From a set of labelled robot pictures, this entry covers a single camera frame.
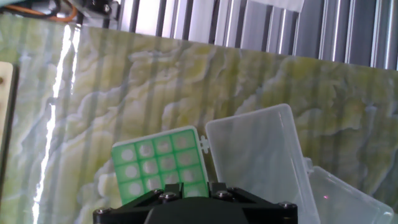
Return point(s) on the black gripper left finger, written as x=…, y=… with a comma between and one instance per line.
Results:
x=124, y=214

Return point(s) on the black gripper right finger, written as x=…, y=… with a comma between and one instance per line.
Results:
x=270, y=214

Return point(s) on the large translucent pipette tip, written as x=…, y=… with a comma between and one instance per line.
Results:
x=195, y=190

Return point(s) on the clear tip box green rack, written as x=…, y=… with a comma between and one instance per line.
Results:
x=255, y=155
x=348, y=202

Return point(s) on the green marble patterned mat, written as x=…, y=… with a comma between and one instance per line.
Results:
x=186, y=77

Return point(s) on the wooden shape puzzle board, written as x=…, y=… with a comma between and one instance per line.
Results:
x=5, y=99

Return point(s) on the white paper sheet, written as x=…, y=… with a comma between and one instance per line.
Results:
x=276, y=4

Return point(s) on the black metal bracket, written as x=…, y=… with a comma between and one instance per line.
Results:
x=99, y=7

